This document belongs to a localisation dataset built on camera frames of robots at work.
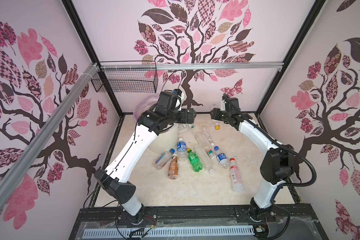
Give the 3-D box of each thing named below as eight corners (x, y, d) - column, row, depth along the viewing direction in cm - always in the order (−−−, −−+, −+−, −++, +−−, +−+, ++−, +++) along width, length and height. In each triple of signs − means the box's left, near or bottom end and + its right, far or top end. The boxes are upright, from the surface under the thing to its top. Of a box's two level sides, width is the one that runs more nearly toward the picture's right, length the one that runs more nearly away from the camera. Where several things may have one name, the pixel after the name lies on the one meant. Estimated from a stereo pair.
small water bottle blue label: (176, 161, 94) (176, 158, 90) (177, 141, 105) (177, 136, 101) (187, 161, 94) (187, 158, 90) (187, 141, 105) (187, 136, 101)
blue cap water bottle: (222, 170, 90) (223, 167, 87) (211, 150, 100) (212, 146, 96) (229, 167, 91) (230, 164, 88) (217, 148, 101) (219, 144, 97)
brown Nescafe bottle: (168, 179, 87) (167, 176, 83) (170, 155, 97) (169, 151, 94) (178, 179, 87) (177, 176, 83) (178, 155, 97) (178, 151, 94)
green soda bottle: (195, 173, 89) (196, 170, 86) (184, 153, 98) (184, 149, 95) (203, 169, 91) (204, 166, 87) (192, 150, 100) (192, 146, 96)
